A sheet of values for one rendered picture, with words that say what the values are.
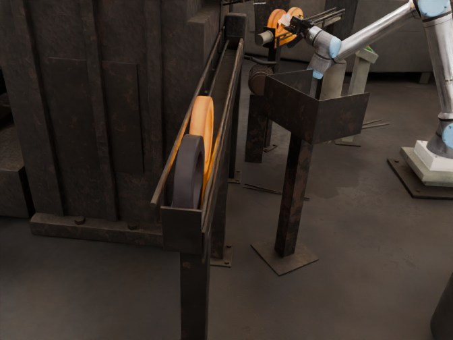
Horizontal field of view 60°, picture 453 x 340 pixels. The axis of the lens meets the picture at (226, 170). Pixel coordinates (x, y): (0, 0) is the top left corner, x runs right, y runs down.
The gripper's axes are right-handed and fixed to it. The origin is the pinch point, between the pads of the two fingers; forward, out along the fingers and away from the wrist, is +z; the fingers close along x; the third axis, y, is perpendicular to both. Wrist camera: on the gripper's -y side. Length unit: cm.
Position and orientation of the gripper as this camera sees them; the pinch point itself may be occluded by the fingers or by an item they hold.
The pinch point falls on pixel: (278, 21)
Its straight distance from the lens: 225.8
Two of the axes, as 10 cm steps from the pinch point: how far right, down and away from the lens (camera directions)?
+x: -6.4, 3.6, -6.7
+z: -7.2, -5.8, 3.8
